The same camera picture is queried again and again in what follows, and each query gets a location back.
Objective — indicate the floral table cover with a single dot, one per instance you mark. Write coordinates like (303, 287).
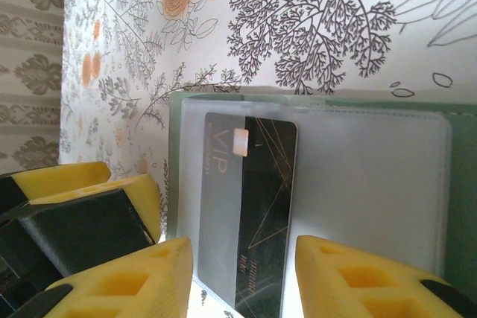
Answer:
(298, 35)

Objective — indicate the black VIP credit card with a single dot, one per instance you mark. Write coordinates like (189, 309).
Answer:
(261, 184)

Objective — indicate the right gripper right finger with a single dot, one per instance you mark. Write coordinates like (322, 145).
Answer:
(372, 284)

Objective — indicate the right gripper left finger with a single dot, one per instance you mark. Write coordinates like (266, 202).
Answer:
(130, 284)

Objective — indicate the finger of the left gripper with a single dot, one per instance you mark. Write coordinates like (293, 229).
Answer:
(56, 180)
(93, 228)

